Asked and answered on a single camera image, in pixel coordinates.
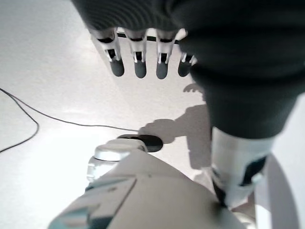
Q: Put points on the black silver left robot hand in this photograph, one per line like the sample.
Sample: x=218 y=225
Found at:
x=238 y=59

